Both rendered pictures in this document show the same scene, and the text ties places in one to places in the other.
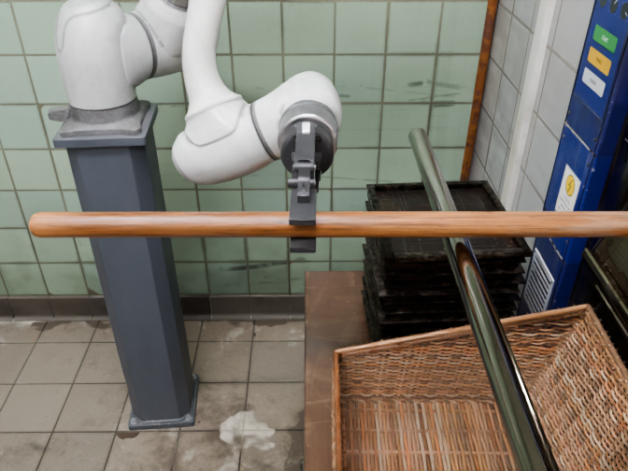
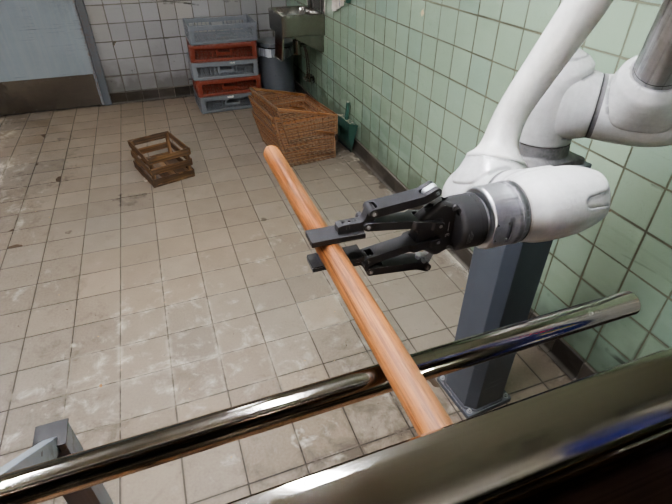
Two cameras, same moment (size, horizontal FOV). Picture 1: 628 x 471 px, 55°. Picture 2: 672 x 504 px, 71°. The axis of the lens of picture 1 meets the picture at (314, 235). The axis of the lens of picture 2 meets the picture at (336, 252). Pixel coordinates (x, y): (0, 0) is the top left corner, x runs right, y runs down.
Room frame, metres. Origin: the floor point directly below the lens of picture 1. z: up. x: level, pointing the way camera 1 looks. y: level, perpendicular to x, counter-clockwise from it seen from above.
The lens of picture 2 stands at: (0.43, -0.45, 1.54)
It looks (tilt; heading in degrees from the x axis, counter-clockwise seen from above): 36 degrees down; 70
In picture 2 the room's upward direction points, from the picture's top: straight up
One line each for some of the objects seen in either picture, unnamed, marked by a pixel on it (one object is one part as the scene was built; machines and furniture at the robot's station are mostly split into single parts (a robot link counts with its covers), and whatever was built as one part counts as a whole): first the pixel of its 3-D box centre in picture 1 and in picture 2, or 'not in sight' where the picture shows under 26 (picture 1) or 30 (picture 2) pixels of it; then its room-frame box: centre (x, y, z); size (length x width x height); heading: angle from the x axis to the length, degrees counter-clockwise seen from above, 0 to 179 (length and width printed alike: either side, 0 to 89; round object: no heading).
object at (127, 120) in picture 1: (96, 109); (532, 144); (1.34, 0.51, 1.03); 0.22 x 0.18 x 0.06; 95
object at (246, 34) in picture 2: not in sight; (220, 29); (1.00, 4.25, 0.68); 0.60 x 0.40 x 0.16; 1
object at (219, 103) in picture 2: not in sight; (228, 96); (1.00, 4.25, 0.08); 0.60 x 0.40 x 0.16; 3
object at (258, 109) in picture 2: not in sight; (290, 118); (1.29, 2.97, 0.26); 0.56 x 0.49 x 0.28; 97
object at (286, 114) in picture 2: not in sight; (293, 110); (1.31, 2.96, 0.32); 0.56 x 0.49 x 0.28; 99
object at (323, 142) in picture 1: (306, 159); (444, 224); (0.75, 0.01, 1.20); 0.09 x 0.07 x 0.08; 179
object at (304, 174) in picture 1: (304, 181); (355, 218); (0.62, 0.01, 1.23); 0.05 x 0.01 x 0.03; 179
